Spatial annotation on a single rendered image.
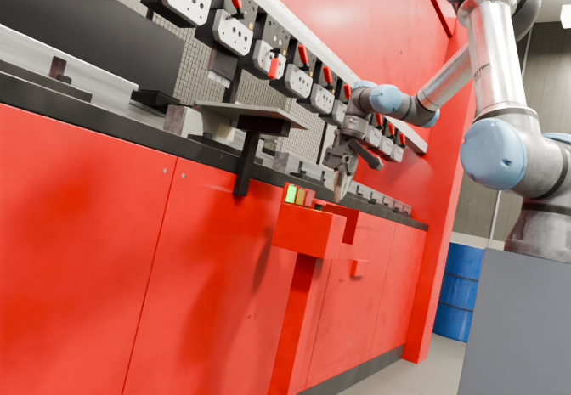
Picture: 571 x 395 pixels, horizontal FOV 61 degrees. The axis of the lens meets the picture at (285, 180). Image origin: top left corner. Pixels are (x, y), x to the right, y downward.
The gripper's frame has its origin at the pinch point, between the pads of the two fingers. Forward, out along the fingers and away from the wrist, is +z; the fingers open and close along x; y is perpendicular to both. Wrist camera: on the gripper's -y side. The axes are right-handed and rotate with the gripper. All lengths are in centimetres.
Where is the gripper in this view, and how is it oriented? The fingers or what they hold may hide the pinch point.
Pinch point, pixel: (339, 200)
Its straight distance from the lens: 142.6
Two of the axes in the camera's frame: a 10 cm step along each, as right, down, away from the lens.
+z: -2.9, 9.6, -0.2
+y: -8.5, -2.4, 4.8
